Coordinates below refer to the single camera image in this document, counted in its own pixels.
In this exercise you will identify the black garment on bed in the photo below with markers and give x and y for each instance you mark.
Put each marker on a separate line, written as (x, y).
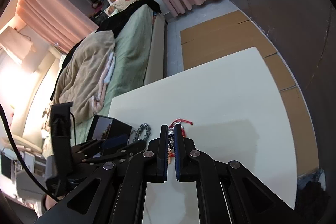
(115, 24)

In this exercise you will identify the flattened brown cardboard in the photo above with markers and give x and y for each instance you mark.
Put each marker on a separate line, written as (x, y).
(247, 80)

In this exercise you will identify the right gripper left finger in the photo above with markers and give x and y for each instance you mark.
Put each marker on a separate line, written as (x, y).
(158, 162)

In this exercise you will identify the person's left hand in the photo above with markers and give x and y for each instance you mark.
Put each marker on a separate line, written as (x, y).
(47, 202)

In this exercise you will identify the pink window curtain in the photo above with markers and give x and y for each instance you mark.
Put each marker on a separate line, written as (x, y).
(59, 22)

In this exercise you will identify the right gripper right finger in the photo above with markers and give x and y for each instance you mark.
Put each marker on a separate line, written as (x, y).
(184, 166)

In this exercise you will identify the beige bed frame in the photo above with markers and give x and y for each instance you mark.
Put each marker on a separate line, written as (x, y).
(155, 66)

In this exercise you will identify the green bed sheet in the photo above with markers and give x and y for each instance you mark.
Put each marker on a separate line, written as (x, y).
(132, 50)

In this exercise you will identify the beige comforter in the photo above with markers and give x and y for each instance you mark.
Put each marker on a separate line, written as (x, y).
(83, 81)

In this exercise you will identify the black jewelry box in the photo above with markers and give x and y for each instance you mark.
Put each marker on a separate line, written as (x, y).
(114, 133)

